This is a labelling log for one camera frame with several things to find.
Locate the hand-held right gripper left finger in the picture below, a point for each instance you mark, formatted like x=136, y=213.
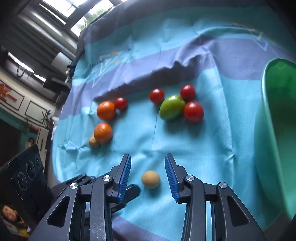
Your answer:
x=124, y=177

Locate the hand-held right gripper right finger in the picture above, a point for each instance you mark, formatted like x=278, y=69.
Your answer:
x=171, y=178

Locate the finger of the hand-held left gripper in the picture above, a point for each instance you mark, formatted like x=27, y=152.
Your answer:
x=130, y=192
x=81, y=178

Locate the tan longan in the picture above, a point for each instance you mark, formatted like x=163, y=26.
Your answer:
x=150, y=179
x=93, y=142

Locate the green tomato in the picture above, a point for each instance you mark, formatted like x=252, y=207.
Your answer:
x=172, y=107

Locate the green plastic bowl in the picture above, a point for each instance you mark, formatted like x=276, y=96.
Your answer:
x=277, y=115

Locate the orange tangerine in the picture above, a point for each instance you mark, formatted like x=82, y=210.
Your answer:
x=103, y=132
x=106, y=110

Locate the black device with round dials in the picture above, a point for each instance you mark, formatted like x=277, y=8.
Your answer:
x=25, y=176

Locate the potted plant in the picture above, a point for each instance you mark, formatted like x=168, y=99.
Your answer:
x=47, y=118

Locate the printed portrait poster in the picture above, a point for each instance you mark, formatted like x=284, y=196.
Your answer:
x=10, y=215

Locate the blue striped blanket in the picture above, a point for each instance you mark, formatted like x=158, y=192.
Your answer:
x=161, y=58

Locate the window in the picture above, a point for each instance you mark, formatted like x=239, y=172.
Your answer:
x=92, y=14

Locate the dark wall frame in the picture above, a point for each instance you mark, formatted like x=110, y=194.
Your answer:
x=37, y=112

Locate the red print wall frame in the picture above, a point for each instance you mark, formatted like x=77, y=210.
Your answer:
x=9, y=97

